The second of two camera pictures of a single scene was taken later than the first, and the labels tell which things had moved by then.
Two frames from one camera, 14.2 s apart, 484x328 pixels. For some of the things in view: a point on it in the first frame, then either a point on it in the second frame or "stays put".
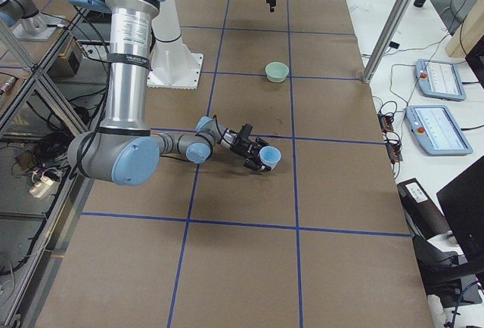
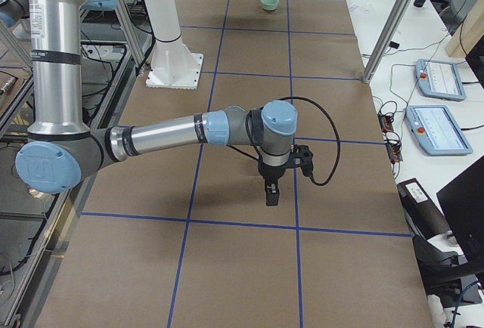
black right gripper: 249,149 to 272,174
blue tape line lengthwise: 197,168 stays put
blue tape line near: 300,307 stays put
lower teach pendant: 435,131 stays put
